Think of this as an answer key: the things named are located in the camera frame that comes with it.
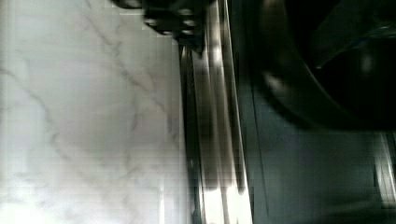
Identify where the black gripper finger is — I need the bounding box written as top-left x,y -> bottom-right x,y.
110,0 -> 214,51

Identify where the black bowl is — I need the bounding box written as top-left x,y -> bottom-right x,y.
254,0 -> 395,130

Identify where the stainless steel toaster oven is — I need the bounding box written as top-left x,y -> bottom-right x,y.
191,0 -> 395,224

